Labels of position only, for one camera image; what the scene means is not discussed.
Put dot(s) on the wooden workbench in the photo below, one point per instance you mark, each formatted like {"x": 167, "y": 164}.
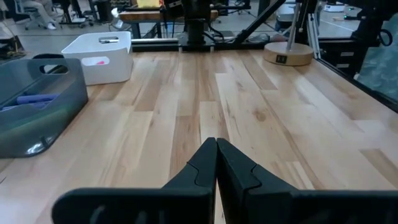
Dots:
{"x": 140, "y": 15}

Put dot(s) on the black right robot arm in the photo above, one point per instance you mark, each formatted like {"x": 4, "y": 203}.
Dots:
{"x": 196, "y": 28}

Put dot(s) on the grey translucent plastic bin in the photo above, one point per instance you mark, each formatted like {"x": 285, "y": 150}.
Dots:
{"x": 31, "y": 133}

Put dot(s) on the person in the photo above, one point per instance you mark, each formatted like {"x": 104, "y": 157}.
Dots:
{"x": 40, "y": 12}

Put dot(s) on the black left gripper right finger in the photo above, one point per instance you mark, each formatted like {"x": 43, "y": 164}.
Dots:
{"x": 248, "y": 199}

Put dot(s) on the silver aluminium post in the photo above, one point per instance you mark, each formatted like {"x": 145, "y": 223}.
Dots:
{"x": 312, "y": 28}

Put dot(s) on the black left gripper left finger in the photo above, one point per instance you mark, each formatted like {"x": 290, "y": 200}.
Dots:
{"x": 186, "y": 199}

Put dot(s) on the white plastic bin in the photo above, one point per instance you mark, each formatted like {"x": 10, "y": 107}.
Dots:
{"x": 102, "y": 74}

